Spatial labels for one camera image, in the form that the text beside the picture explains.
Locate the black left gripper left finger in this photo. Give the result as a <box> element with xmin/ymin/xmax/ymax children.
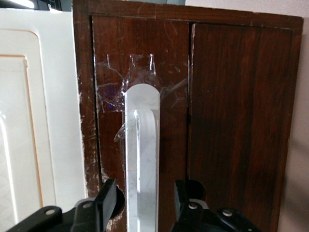
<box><xmin>4</xmin><ymin>178</ymin><xmax>117</xmax><ymax>232</ymax></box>

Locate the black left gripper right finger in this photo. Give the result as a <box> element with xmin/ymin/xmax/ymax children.
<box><xmin>171</xmin><ymin>180</ymin><xmax>263</xmax><ymax>232</ymax></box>

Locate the white drawer handle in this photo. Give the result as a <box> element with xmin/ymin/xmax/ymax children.
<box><xmin>124</xmin><ymin>83</ymin><xmax>161</xmax><ymax>232</ymax></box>

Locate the dark wooden drawer cabinet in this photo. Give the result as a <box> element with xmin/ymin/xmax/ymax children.
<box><xmin>72</xmin><ymin>0</ymin><xmax>304</xmax><ymax>232</ymax></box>

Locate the clear adhesive tape patch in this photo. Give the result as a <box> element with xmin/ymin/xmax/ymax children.
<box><xmin>93</xmin><ymin>52</ymin><xmax>189</xmax><ymax>143</ymax></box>

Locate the cream plastic storage box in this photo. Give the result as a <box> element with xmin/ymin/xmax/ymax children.
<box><xmin>0</xmin><ymin>7</ymin><xmax>87</xmax><ymax>225</ymax></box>

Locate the long fluorescent ceiling light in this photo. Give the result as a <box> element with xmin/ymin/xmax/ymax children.
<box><xmin>7</xmin><ymin>0</ymin><xmax>34</xmax><ymax>8</ymax></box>

